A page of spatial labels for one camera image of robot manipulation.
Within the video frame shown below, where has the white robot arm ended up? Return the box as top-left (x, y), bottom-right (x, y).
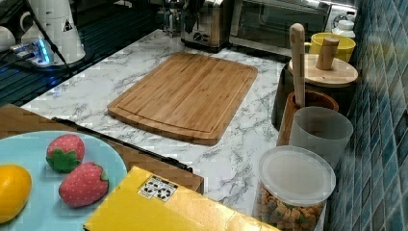
top-left (1, 0), bottom-right (86, 67)

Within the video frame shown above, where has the stainless steel two-slot toaster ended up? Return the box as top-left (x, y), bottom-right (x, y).
top-left (181, 0), bottom-right (235, 52)

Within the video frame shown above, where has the stainless steel toaster oven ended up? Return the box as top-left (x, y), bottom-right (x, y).
top-left (229, 0), bottom-right (358, 56)

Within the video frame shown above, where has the bamboo cutting board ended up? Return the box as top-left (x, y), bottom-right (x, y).
top-left (108, 52), bottom-right (258, 145)

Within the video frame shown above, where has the yellow cereal box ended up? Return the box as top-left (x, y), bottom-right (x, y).
top-left (84, 167), bottom-right (280, 231)

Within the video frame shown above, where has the shiny metal kettle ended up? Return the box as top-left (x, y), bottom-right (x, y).
top-left (163, 0), bottom-right (185, 38)

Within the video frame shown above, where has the brown utensil holder cup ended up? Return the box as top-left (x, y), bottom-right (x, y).
top-left (276, 90), bottom-right (339, 146)

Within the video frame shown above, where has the clear jar of cereal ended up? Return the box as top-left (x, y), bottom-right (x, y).
top-left (252, 145), bottom-right (336, 231)

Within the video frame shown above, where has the grey plastic cup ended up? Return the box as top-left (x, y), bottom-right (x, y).
top-left (289, 107), bottom-right (353, 168)

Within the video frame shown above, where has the wooden spoon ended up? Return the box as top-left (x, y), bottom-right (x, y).
top-left (290, 23), bottom-right (305, 108)

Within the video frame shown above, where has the black canister with wooden lid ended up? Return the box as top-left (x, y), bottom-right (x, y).
top-left (271, 53), bottom-right (358, 129)

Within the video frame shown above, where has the lower red toy strawberry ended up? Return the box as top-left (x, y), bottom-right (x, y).
top-left (59, 162), bottom-right (109, 208)

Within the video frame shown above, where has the red toy strawberry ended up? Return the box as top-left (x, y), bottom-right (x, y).
top-left (59, 162), bottom-right (109, 208)
top-left (45, 134), bottom-right (86, 173)

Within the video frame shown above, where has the upper red toy strawberry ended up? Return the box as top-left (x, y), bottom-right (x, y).
top-left (45, 134), bottom-right (86, 173)

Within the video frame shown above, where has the yellow bowl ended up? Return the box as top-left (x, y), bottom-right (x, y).
top-left (305, 33), bottom-right (356, 63)

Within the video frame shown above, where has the white capped bottle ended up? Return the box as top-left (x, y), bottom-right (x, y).
top-left (332, 20), bottom-right (355, 39)

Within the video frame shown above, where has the light blue plate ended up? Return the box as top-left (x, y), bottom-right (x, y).
top-left (0, 131), bottom-right (127, 231)

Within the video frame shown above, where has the wooden serving tray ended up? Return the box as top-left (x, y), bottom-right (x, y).
top-left (0, 104), bottom-right (204, 193)

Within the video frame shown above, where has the yellow toy lemon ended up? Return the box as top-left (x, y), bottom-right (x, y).
top-left (0, 165), bottom-right (32, 223)

